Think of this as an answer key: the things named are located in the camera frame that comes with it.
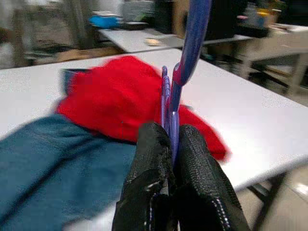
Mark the white rectangular table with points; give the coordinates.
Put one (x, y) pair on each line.
(144, 38)
(240, 108)

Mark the purple plastic hanger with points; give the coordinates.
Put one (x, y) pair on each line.
(196, 36)

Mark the red garment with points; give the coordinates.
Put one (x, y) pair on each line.
(115, 96)

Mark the blue plastic item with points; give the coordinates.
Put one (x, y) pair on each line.
(106, 21)

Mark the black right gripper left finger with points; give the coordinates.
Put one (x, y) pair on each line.
(149, 168)

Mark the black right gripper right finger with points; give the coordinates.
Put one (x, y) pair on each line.
(202, 187)

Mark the blue denim garment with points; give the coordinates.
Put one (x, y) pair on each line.
(48, 168)

